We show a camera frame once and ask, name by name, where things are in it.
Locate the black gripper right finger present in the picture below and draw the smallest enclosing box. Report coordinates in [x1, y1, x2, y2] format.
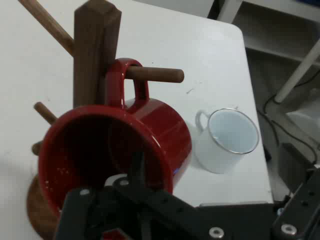
[271, 166, 320, 240]

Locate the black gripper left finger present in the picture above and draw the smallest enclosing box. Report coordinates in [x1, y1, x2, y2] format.
[56, 149, 202, 240]

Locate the red speckled enamel mug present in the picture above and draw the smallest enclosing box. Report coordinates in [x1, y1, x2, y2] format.
[37, 57, 193, 240]

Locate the white enamel mug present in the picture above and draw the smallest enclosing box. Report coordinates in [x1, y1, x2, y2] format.
[191, 107, 260, 175]

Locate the clear plastic bag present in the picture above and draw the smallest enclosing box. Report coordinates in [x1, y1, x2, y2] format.
[286, 109, 320, 141]

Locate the white slanted pole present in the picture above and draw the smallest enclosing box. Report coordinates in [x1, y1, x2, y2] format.
[274, 38, 320, 103]

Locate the dark wooden mug tree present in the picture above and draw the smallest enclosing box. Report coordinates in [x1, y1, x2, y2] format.
[17, 0, 185, 240]

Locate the white shelf unit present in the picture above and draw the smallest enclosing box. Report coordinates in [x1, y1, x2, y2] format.
[217, 0, 320, 66]

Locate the black floor cable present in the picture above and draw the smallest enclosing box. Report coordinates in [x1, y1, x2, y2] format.
[257, 71, 320, 163]

